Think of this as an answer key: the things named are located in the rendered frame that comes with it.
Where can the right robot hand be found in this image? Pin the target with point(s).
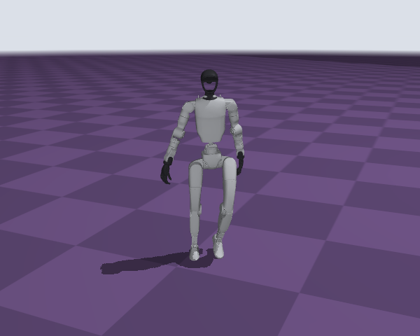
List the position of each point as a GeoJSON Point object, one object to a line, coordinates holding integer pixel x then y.
{"type": "Point", "coordinates": [165, 170]}

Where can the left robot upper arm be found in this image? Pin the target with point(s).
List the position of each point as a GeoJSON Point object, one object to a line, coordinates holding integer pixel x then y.
{"type": "Point", "coordinates": [233, 117]}

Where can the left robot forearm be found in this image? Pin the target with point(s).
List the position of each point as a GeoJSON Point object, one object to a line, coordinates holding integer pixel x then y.
{"type": "Point", "coordinates": [238, 143]}

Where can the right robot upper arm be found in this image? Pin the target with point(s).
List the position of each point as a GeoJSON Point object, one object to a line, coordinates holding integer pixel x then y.
{"type": "Point", "coordinates": [187, 108]}

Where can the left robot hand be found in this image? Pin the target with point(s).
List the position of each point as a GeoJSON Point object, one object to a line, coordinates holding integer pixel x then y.
{"type": "Point", "coordinates": [241, 161]}

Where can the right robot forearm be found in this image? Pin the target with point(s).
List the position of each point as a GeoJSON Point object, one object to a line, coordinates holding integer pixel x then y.
{"type": "Point", "coordinates": [171, 151]}

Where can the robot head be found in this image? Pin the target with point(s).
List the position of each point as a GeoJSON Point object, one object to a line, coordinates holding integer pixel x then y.
{"type": "Point", "coordinates": [209, 76]}

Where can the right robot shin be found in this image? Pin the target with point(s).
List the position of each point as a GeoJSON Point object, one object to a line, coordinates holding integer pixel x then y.
{"type": "Point", "coordinates": [194, 227]}

